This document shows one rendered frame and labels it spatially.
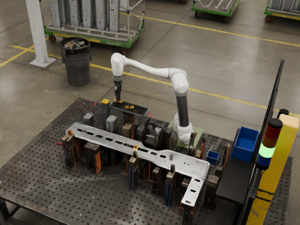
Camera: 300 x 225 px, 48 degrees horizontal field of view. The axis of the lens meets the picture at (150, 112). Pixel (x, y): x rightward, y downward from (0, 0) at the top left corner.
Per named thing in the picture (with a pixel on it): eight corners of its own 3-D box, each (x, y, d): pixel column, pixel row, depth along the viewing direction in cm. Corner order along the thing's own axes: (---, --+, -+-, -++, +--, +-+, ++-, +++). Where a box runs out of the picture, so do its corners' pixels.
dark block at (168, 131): (161, 165, 325) (164, 131, 301) (164, 160, 331) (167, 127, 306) (166, 166, 324) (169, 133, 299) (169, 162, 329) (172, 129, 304)
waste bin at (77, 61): (57, 85, 572) (52, 45, 529) (75, 71, 612) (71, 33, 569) (82, 91, 557) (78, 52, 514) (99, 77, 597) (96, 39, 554)
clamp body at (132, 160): (125, 189, 300) (125, 161, 279) (131, 180, 309) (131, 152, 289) (135, 192, 297) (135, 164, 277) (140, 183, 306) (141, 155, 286)
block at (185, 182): (175, 207, 285) (178, 185, 268) (179, 198, 293) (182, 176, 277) (186, 211, 282) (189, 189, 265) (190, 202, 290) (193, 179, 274)
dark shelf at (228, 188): (214, 196, 258) (214, 193, 256) (237, 130, 325) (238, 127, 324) (243, 206, 251) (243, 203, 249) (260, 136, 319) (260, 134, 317)
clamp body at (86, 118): (84, 145, 345) (81, 117, 324) (89, 139, 354) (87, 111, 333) (92, 147, 342) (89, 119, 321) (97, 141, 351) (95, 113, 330)
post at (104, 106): (102, 137, 356) (100, 103, 330) (106, 133, 362) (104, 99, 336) (108, 139, 354) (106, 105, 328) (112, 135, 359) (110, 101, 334)
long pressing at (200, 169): (61, 134, 313) (61, 133, 312) (75, 121, 330) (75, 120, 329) (203, 181, 272) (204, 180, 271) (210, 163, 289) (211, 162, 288)
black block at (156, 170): (148, 196, 294) (149, 172, 277) (153, 187, 302) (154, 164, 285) (156, 199, 292) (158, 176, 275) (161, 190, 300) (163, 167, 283)
